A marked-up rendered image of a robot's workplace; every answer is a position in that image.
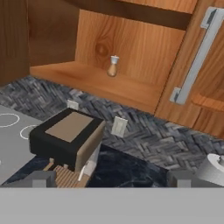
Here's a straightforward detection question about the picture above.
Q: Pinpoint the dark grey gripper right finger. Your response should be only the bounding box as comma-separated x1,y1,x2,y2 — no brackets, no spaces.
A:
166,170,203,188

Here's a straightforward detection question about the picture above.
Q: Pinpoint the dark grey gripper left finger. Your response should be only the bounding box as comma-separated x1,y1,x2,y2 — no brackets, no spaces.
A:
1,170,57,188

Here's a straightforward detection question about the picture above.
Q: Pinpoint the wooden cabinet door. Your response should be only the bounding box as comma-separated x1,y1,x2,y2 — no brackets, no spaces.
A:
153,0,224,140

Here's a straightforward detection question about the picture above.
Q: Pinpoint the open wooden shelf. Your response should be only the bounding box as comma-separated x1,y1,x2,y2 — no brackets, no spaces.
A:
28,0,200,116

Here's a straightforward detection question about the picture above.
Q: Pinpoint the dark brown wooden cabinet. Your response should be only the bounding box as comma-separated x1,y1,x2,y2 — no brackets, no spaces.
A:
0,0,32,87

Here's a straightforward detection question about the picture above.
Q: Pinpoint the grey round metal pot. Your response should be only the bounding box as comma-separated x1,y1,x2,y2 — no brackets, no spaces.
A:
193,153,224,188

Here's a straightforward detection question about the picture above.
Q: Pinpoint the black and beige coffee machine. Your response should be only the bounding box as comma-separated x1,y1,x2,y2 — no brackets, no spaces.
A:
28,107,107,188

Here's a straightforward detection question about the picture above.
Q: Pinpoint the grey hob with white rings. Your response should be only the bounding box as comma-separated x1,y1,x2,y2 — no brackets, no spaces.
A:
0,104,46,186

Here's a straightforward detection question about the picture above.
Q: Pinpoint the small wooden shaker, white cap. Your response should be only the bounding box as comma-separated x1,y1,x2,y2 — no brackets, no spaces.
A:
106,54,121,78

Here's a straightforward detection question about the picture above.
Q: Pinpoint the white wall socket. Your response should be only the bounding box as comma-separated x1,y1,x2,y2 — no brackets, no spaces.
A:
66,99,80,111
110,115,129,138

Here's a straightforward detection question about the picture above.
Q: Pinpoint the grey bar cabinet handle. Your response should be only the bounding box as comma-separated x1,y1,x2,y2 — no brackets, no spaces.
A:
169,6,224,106

